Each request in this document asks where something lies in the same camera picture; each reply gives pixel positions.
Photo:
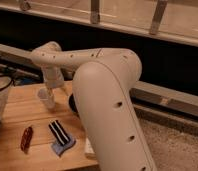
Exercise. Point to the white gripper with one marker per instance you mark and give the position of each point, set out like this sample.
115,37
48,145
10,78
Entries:
53,78

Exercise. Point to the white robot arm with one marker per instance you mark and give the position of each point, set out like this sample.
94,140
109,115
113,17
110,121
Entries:
101,88

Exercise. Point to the black white striped sock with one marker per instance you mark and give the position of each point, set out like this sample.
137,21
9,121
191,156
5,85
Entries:
59,132

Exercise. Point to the red brown pocket tool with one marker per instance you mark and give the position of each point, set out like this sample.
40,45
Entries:
26,138

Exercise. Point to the blue folded cloth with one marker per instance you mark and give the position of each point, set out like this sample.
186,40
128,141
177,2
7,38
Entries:
60,149

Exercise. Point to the white plastic bottle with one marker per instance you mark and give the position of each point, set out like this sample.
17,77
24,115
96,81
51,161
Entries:
89,152

